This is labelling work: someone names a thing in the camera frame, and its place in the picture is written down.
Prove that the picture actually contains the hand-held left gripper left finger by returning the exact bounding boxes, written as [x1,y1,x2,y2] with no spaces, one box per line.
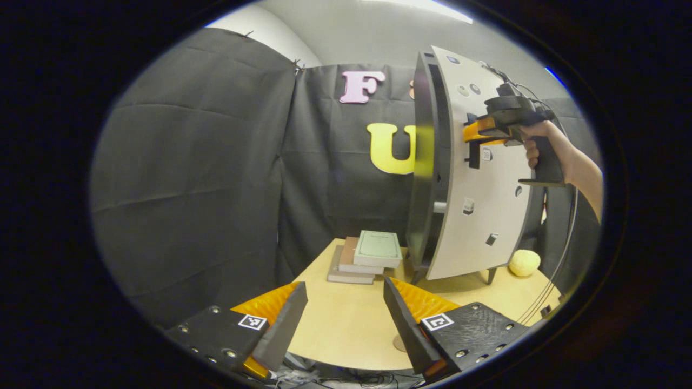
[165,281,309,381]

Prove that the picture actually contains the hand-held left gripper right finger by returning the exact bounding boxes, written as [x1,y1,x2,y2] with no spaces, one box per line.
[383,277,541,383]

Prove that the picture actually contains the black door handle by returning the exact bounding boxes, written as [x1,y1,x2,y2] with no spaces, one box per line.
[466,112,482,170]

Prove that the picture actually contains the dark grey cabinet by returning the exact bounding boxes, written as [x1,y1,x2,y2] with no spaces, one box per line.
[405,51,548,286]

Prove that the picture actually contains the white cabinet door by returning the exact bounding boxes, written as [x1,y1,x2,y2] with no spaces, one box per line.
[427,46,544,280]

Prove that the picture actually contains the grey-brown book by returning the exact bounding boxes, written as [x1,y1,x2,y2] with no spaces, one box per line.
[327,246,376,285]

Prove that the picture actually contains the brown book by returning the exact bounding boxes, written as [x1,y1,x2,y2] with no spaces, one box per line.
[338,236,385,275]

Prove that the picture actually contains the yellow round plush toy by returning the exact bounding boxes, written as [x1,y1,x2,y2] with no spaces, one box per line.
[508,249,541,278]

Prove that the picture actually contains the black backdrop cloth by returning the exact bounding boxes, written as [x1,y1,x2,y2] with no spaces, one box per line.
[89,27,603,330]

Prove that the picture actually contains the black cable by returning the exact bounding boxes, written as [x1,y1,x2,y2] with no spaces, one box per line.
[516,65,579,325]

